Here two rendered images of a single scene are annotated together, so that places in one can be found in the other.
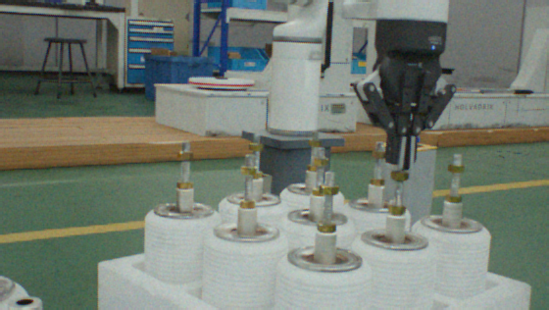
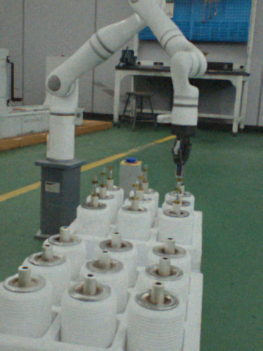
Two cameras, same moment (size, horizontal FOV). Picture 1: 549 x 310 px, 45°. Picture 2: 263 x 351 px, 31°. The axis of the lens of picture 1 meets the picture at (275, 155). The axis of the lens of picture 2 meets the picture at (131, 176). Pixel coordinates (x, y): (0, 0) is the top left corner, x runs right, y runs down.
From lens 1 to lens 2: 0.90 m
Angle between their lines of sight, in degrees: 37
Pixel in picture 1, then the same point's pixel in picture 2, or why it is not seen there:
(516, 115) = not seen: hidden behind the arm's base
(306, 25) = (70, 107)
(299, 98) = (69, 143)
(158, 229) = (94, 215)
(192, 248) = (106, 220)
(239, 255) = (143, 218)
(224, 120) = not seen: outside the picture
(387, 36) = (182, 131)
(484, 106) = (38, 119)
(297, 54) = (68, 121)
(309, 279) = (181, 220)
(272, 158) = (59, 174)
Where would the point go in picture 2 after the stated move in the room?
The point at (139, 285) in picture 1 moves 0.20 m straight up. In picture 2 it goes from (94, 240) to (96, 168)
